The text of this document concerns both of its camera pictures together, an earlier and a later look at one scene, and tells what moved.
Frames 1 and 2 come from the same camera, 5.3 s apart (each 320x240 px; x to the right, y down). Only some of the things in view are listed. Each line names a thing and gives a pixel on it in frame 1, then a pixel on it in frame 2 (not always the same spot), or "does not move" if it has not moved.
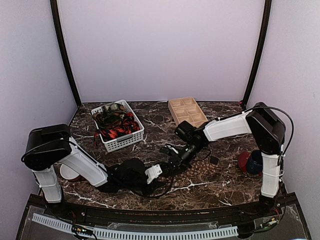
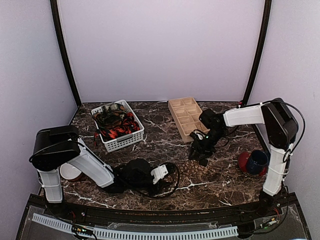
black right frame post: (267, 13) does not move
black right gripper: (176, 161) -> (200, 149)
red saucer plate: (242, 163) does not move
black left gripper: (147, 192) does not move
